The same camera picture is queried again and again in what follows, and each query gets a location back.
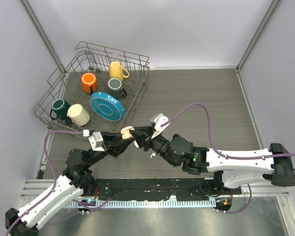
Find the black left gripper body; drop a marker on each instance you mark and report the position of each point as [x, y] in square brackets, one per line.
[108, 147]

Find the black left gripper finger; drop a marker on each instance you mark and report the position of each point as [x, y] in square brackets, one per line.
[122, 146]
[113, 137]

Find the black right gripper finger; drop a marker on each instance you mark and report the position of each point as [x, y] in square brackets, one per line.
[143, 129]
[139, 138]

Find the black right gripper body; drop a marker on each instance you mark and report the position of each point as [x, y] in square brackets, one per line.
[159, 143]

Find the beige earbud charging case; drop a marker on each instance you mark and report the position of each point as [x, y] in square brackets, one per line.
[125, 132]

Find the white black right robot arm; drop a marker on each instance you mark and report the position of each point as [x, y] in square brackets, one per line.
[231, 169]

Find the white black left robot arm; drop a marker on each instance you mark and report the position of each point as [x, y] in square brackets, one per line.
[74, 181]

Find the blue plate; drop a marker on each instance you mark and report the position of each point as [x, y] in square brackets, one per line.
[107, 106]

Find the cream ribbed mug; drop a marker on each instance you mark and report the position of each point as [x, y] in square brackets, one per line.
[78, 114]

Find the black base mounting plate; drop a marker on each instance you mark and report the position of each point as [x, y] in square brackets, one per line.
[157, 189]

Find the grey mug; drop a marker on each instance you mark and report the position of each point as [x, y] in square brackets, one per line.
[115, 88]

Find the dark green mug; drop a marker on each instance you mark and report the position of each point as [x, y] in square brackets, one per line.
[59, 109]

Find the orange mug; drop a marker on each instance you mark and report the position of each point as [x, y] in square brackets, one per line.
[89, 82]

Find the yellow mug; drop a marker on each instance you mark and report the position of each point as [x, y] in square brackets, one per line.
[117, 71]

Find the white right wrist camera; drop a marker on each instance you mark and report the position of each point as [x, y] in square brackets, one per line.
[161, 123]

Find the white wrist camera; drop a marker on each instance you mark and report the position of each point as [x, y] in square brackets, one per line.
[161, 123]
[96, 141]

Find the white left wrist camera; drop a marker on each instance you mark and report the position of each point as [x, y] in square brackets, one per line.
[96, 141]

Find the grey wire dish rack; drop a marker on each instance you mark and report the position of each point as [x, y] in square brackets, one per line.
[65, 83]

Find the white slotted cable duct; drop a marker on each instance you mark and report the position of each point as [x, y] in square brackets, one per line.
[171, 203]

